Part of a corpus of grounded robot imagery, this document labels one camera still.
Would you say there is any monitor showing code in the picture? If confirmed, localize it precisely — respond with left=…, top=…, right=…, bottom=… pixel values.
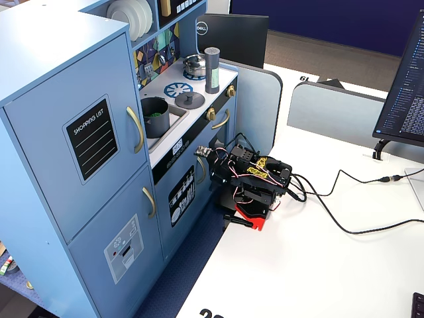
left=372, top=9, right=424, bottom=148

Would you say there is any thin black USB cable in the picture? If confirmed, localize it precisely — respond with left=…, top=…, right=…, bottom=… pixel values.
left=309, top=168, right=424, bottom=198

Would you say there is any steel pot with lid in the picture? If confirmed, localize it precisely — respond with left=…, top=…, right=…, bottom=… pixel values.
left=182, top=54, right=208, bottom=78

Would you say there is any red and black robot base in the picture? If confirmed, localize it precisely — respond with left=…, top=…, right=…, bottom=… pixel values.
left=217, top=188, right=282, bottom=232

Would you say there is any gold fridge door handle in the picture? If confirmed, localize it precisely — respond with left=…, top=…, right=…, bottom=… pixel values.
left=126, top=105, right=145, bottom=154

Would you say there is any gold freezer door handle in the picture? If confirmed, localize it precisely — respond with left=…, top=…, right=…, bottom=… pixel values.
left=142, top=187, right=156, bottom=219

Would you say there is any gold dishwasher door handle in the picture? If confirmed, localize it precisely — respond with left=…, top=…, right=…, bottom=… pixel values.
left=196, top=156, right=207, bottom=185

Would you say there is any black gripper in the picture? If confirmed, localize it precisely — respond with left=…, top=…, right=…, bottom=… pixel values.
left=209, top=154, right=238, bottom=191

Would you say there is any gray cooking pot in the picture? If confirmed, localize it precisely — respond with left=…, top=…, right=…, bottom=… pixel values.
left=140, top=97, right=171, bottom=139

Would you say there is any gray desk divider panel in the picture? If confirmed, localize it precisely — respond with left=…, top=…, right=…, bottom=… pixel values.
left=220, top=59, right=284, bottom=156
left=286, top=81, right=424, bottom=164

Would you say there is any thick black power cable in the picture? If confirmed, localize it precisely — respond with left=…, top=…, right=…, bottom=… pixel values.
left=291, top=174, right=424, bottom=235

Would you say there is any gold oven door handle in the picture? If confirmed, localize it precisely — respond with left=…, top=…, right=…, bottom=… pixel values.
left=211, top=109, right=231, bottom=130

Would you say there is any black folded card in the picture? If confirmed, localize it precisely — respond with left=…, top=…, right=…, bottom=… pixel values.
left=319, top=78, right=345, bottom=90

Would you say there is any white plate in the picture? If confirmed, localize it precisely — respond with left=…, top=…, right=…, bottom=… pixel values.
left=127, top=0, right=151, bottom=37
left=142, top=0, right=154, bottom=30
left=105, top=1, right=144, bottom=42

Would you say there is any gray pot lid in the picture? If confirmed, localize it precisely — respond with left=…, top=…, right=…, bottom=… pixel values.
left=174, top=91, right=205, bottom=109

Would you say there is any blue toy kitchen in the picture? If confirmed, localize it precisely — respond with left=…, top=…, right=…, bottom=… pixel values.
left=0, top=0, right=239, bottom=318

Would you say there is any black table clamp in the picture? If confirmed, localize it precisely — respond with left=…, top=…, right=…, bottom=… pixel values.
left=223, top=213, right=254, bottom=229

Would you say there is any black Dell monitor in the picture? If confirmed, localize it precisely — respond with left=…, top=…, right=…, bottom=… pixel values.
left=195, top=13, right=270, bottom=70

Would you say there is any gray salt shaker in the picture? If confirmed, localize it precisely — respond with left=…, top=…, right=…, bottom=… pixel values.
left=203, top=46, right=221, bottom=95

